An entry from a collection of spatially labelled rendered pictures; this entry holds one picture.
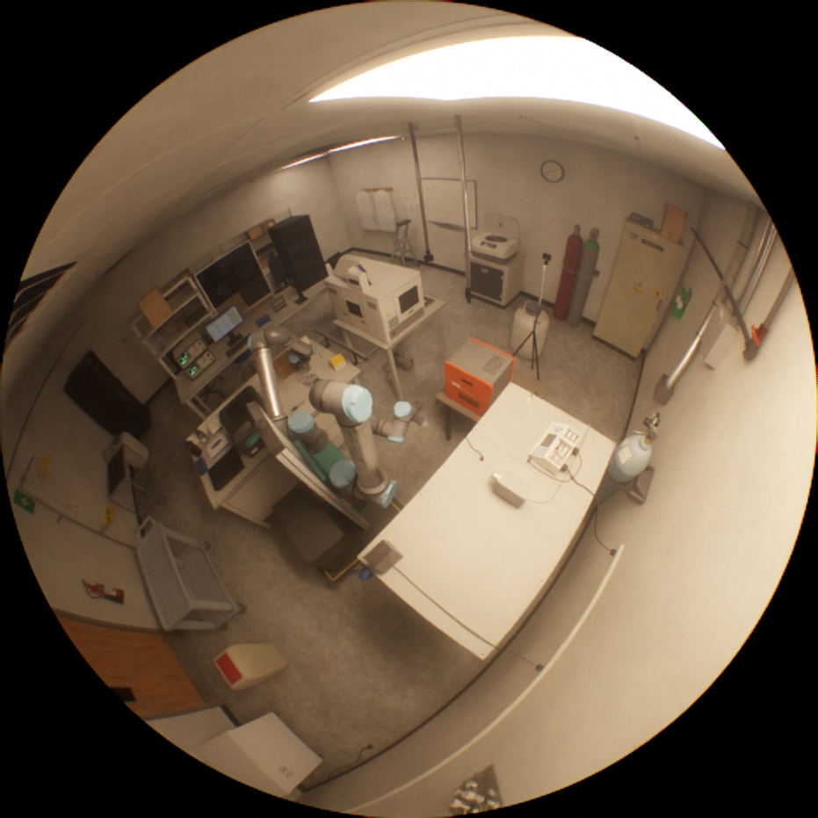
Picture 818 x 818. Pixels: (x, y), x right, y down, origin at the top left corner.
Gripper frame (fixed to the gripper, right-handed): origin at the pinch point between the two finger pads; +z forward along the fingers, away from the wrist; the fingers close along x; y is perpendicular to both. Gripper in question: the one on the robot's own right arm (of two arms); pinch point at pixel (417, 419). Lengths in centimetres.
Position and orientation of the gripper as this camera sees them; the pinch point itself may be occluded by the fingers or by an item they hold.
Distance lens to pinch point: 174.4
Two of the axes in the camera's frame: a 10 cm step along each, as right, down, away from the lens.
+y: -5.3, 8.5, -0.3
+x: 8.0, 4.9, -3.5
